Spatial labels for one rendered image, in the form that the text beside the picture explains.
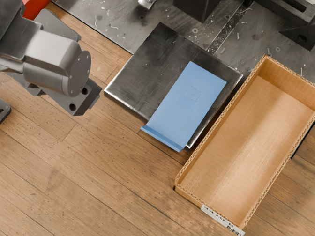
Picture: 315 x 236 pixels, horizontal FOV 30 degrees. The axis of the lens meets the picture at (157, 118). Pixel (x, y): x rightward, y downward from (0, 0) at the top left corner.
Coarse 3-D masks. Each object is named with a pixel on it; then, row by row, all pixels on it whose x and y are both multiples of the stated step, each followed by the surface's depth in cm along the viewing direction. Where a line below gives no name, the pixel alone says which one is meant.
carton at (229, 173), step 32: (256, 96) 97; (288, 96) 98; (224, 128) 95; (256, 128) 95; (288, 128) 95; (192, 160) 87; (224, 160) 93; (256, 160) 93; (192, 192) 91; (224, 192) 91; (256, 192) 91; (224, 224) 89
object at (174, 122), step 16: (192, 64) 97; (192, 80) 96; (208, 80) 96; (176, 96) 95; (208, 96) 95; (160, 112) 94; (176, 112) 94; (192, 112) 94; (144, 128) 90; (160, 128) 92; (176, 128) 93; (192, 128) 93; (176, 144) 91
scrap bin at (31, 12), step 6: (24, 0) 102; (30, 0) 97; (36, 0) 98; (42, 0) 100; (48, 0) 102; (30, 6) 98; (36, 6) 99; (42, 6) 101; (24, 12) 97; (30, 12) 99; (36, 12) 101; (30, 18) 100
